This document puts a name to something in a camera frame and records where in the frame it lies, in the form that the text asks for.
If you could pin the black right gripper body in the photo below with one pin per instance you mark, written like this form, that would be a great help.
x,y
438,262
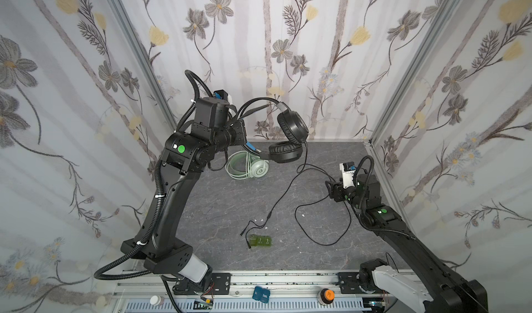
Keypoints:
x,y
337,190

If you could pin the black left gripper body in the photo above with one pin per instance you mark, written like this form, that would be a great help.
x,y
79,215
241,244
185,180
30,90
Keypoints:
x,y
240,132

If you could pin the mint green headphones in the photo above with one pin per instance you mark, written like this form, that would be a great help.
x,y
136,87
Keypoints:
x,y
243,165

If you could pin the black and blue headphones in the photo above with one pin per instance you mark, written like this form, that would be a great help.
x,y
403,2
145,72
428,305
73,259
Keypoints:
x,y
291,124

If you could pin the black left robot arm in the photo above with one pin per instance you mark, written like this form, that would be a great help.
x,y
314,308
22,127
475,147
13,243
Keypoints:
x,y
215,130

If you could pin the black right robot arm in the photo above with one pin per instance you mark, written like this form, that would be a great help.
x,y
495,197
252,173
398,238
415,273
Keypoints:
x,y
448,291

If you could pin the right black corrugated conduit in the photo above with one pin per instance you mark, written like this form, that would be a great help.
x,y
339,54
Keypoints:
x,y
372,214

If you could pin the black corrugated conduit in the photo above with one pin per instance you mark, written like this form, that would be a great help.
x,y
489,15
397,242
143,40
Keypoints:
x,y
155,249
372,214

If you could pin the left black corrugated conduit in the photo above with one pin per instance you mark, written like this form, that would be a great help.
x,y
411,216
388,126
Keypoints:
x,y
155,249

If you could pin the orange emergency stop button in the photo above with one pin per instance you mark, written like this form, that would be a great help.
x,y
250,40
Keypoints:
x,y
326,297

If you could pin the small blue box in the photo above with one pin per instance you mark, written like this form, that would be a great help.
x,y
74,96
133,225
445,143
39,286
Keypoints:
x,y
261,294

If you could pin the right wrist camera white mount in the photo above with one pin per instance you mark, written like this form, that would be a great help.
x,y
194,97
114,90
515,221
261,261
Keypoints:
x,y
348,170

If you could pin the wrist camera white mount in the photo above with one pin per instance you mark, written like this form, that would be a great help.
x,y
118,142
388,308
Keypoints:
x,y
220,98
348,170

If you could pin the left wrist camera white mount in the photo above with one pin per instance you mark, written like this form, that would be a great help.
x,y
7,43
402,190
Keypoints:
x,y
220,98

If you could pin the white slotted cable duct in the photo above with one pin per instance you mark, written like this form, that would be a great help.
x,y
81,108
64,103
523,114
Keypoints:
x,y
275,305

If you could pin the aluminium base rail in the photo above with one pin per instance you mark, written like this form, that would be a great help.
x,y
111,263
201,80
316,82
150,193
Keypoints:
x,y
389,290

